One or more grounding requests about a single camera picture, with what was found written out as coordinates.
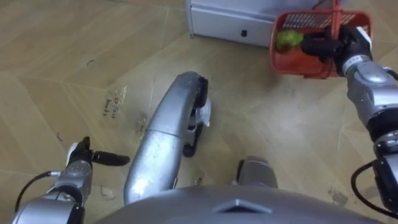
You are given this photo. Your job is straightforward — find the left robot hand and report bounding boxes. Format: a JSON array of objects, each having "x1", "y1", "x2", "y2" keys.
[{"x1": 66, "y1": 136, "x2": 131, "y2": 167}]

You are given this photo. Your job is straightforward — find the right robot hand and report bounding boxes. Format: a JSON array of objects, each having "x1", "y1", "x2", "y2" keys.
[{"x1": 300, "y1": 25, "x2": 373, "y2": 77}]

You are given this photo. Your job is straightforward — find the red plastic basket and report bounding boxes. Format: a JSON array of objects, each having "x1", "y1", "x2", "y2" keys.
[{"x1": 269, "y1": 0, "x2": 374, "y2": 80}]

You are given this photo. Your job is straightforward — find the green fruit soft toy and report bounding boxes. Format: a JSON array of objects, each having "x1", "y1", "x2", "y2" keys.
[{"x1": 274, "y1": 29, "x2": 305, "y2": 53}]

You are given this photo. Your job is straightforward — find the robot legs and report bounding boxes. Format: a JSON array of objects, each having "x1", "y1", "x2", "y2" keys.
[{"x1": 123, "y1": 70, "x2": 279, "y2": 207}]

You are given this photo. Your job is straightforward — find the white cabinet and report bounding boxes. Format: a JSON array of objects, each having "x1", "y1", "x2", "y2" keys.
[{"x1": 185, "y1": 0, "x2": 331, "y2": 49}]

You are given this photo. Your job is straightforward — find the robot body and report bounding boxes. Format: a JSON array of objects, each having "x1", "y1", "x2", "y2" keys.
[{"x1": 92, "y1": 184, "x2": 387, "y2": 224}]

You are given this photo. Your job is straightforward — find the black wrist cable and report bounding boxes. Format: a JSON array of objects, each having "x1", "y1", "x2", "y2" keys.
[
  {"x1": 350, "y1": 161, "x2": 398, "y2": 220},
  {"x1": 14, "y1": 170, "x2": 62, "y2": 214}
]

